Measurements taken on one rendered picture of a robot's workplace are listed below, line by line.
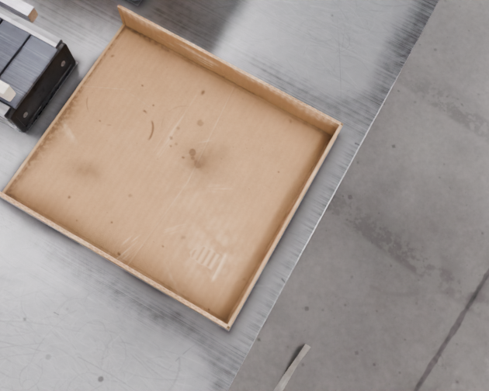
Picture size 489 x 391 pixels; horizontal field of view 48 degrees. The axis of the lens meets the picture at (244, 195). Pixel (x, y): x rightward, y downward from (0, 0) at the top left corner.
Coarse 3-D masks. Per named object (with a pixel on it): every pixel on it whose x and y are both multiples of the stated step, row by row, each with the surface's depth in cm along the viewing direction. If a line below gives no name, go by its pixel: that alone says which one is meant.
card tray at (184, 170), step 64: (128, 64) 66; (192, 64) 67; (64, 128) 64; (128, 128) 64; (192, 128) 64; (256, 128) 65; (320, 128) 65; (0, 192) 58; (64, 192) 62; (128, 192) 62; (192, 192) 62; (256, 192) 63; (128, 256) 60; (192, 256) 61; (256, 256) 61
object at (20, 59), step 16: (0, 32) 62; (16, 32) 62; (0, 48) 61; (16, 48) 61; (32, 48) 61; (48, 48) 61; (0, 64) 61; (16, 64) 61; (32, 64) 61; (48, 64) 61; (16, 80) 60; (32, 80) 60; (16, 96) 60
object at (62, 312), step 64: (64, 0) 69; (128, 0) 69; (192, 0) 69; (256, 0) 70; (320, 0) 70; (384, 0) 70; (256, 64) 67; (320, 64) 68; (384, 64) 68; (0, 128) 64; (320, 192) 63; (0, 256) 60; (64, 256) 60; (0, 320) 58; (64, 320) 59; (128, 320) 59; (192, 320) 59; (256, 320) 59; (0, 384) 57; (64, 384) 57; (128, 384) 57; (192, 384) 58
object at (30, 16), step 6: (0, 0) 54; (6, 0) 54; (12, 0) 54; (18, 0) 54; (6, 6) 54; (12, 6) 53; (18, 6) 53; (24, 6) 54; (30, 6) 54; (12, 12) 55; (18, 12) 54; (24, 12) 53; (30, 12) 53; (36, 12) 54; (24, 18) 54; (30, 18) 54
